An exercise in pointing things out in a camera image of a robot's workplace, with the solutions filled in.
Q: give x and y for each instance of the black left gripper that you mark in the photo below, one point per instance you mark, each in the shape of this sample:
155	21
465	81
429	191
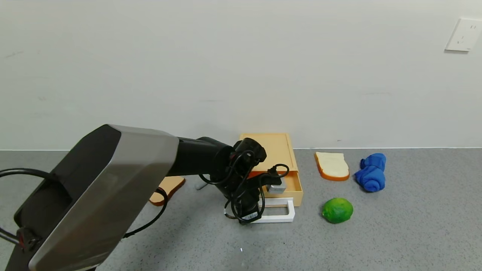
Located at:
249	215

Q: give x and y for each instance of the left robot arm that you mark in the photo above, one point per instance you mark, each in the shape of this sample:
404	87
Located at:
113	188

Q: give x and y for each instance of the brown toast slice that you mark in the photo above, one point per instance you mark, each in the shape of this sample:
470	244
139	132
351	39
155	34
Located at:
171	184

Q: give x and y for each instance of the green lime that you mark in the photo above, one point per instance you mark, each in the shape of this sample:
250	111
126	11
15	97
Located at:
337	210

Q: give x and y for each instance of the white bread slice orange crust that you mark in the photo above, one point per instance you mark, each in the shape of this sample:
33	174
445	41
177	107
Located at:
333	165

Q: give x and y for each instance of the blue rolled towel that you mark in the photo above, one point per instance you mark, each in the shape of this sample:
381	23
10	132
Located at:
371	177

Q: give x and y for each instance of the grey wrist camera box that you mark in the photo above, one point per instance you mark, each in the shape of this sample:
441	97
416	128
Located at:
276	188

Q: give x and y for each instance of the white wall socket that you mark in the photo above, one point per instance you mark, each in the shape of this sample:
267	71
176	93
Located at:
464	34

